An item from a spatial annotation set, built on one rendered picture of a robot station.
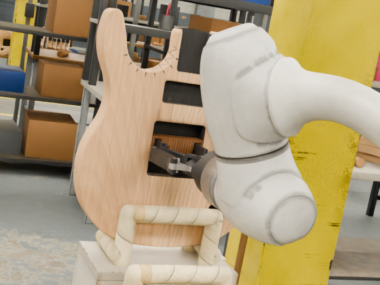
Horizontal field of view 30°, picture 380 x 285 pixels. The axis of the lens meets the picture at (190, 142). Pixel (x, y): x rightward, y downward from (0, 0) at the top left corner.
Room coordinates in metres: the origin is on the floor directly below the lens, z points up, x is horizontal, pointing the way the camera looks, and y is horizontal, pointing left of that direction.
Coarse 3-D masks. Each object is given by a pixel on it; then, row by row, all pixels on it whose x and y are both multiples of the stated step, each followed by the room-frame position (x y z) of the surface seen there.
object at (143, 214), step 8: (128, 208) 1.19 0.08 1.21; (136, 208) 1.19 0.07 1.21; (144, 208) 1.20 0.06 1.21; (152, 208) 1.21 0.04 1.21; (160, 208) 1.21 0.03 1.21; (168, 208) 1.22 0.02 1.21; (176, 208) 1.23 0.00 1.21; (184, 208) 1.24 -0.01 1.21; (192, 208) 1.24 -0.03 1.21; (200, 208) 1.25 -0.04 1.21; (136, 216) 1.19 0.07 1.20; (144, 216) 1.19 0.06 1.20; (152, 216) 1.20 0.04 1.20; (160, 216) 1.20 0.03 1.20; (168, 216) 1.21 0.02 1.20; (176, 216) 1.22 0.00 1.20; (184, 216) 1.22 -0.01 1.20; (192, 216) 1.23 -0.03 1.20; (200, 216) 1.24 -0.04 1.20; (208, 216) 1.24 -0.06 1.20; (216, 216) 1.25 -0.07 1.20; (184, 224) 1.23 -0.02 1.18; (192, 224) 1.24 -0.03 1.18; (200, 224) 1.24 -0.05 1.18; (208, 224) 1.25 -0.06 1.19
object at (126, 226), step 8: (120, 216) 1.19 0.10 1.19; (128, 216) 1.18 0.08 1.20; (120, 224) 1.18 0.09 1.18; (128, 224) 1.18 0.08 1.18; (120, 232) 1.18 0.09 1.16; (128, 232) 1.18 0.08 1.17; (120, 240) 1.18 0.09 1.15; (128, 240) 1.18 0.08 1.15; (120, 248) 1.18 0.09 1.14; (128, 248) 1.19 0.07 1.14; (128, 256) 1.19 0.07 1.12; (120, 264) 1.18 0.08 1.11; (128, 264) 1.19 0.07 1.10
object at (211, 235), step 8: (216, 224) 1.25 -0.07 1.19; (208, 232) 1.25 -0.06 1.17; (216, 232) 1.25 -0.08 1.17; (208, 240) 1.25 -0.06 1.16; (216, 240) 1.25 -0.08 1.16; (200, 248) 1.26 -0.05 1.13; (208, 248) 1.25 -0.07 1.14; (216, 248) 1.26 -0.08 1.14; (200, 256) 1.26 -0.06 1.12; (208, 256) 1.25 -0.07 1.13; (200, 264) 1.25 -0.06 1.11; (208, 264) 1.25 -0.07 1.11
